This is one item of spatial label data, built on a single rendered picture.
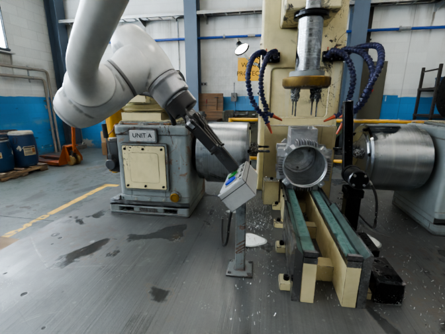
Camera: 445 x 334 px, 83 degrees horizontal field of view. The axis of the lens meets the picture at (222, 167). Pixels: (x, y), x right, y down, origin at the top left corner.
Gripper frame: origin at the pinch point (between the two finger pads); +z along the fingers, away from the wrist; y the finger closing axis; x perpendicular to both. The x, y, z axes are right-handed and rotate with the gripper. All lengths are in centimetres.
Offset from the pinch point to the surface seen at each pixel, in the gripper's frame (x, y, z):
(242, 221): 5.6, -6.3, 14.4
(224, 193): 1.7, -13.5, 4.4
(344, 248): -10.7, -9.8, 32.1
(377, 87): -217, 536, 126
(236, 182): -1.9, -13.4, 4.1
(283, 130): -16, 47, 10
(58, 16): 231, 538, -467
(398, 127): -47, 33, 32
